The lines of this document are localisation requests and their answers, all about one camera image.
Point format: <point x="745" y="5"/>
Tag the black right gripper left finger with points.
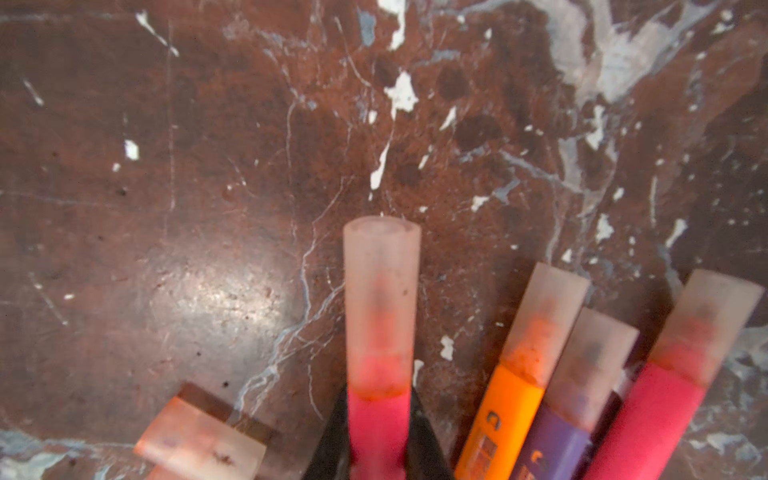
<point x="331" y="458"/>

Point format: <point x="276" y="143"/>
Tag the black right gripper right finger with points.
<point x="426" y="459"/>

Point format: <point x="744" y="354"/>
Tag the orange marker pen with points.
<point x="533" y="347"/>

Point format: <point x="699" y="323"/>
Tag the purple marker pen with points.
<point x="591" y="363"/>

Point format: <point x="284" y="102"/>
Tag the magenta marker pen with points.
<point x="381" y="267"/>

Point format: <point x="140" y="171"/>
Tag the pink highlighter pen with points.
<point x="697" y="335"/>

